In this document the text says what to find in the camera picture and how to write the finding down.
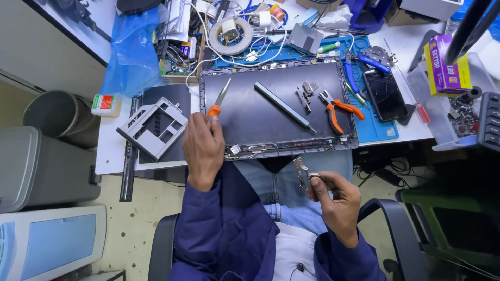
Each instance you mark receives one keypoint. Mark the person's left hand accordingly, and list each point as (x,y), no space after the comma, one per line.
(201,150)

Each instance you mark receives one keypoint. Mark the person's right hand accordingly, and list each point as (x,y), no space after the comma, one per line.
(342,210)

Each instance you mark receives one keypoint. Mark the silver metal laptop hinge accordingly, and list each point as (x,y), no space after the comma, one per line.
(300,166)
(304,99)

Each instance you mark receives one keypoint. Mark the person's white shirt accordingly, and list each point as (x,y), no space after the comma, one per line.
(291,249)

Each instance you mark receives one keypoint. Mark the black office chair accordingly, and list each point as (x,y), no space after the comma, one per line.
(398,242)

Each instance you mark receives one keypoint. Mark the black clip microphone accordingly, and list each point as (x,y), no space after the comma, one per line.
(300,267)

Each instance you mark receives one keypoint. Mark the long black plastic strip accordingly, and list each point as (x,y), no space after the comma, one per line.
(129,171)

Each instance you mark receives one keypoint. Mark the person's blue jeans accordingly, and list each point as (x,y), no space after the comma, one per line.
(269,183)

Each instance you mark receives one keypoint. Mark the dark laptop screen lid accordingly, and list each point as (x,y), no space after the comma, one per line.
(265,105)

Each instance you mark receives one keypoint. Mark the blue silicone work mat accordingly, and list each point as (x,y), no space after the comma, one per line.
(375,130)

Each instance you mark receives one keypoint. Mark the grey hinge cover bar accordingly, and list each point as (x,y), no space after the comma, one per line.
(283,105)

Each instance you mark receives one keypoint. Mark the cardboard tray of parts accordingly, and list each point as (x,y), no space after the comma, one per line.
(177,58)

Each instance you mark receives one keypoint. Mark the white tape roll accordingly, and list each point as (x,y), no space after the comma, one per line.
(217,41)

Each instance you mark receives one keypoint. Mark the thin green screwdriver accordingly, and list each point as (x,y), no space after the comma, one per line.
(356,93)

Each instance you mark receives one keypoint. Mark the blue plastic bag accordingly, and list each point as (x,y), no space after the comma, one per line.
(131,54)

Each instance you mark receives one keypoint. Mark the green plastic stool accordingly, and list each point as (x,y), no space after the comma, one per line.
(461,234)

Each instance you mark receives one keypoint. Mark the white power plug adapter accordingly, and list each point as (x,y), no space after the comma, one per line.
(229,29)

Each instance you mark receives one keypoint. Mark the black smartphone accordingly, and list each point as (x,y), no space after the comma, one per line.
(384,93)

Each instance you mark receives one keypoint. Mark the clear plastic parts container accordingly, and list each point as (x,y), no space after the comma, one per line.
(433,117)

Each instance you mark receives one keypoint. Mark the white multi-plug adapter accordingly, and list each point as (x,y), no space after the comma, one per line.
(263,19)

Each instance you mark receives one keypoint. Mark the grey metal plate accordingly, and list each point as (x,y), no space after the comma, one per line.
(304,38)

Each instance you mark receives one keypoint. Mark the grey waste bin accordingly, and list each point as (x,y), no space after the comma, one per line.
(50,113)

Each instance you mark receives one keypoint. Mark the small orange lid jar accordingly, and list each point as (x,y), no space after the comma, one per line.
(277,12)

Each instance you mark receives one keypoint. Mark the black keyboard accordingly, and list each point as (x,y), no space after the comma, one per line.
(490,121)

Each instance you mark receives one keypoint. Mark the black cylinder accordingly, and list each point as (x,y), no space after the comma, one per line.
(470,94)

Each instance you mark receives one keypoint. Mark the purple and yellow box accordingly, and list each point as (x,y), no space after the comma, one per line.
(445,70)

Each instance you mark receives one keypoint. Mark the white side table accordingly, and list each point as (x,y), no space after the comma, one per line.
(74,27)

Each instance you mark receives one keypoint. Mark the white and blue appliance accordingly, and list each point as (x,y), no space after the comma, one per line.
(50,246)

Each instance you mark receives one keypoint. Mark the long thin metal tool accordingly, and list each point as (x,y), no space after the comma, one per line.
(336,30)

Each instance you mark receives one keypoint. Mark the dark grey flat pad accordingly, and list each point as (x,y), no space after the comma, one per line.
(424,48)

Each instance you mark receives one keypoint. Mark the crumpled white tissue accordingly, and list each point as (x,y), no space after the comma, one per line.
(336,19)

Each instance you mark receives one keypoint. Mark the blue plastic holder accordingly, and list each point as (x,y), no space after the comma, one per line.
(367,15)

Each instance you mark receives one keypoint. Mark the brown cardboard box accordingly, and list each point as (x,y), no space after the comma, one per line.
(402,17)

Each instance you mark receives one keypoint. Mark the grey plastic laptop frame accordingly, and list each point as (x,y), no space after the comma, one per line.
(154,144)

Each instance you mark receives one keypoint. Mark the round metal bracket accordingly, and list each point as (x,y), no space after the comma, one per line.
(377,52)

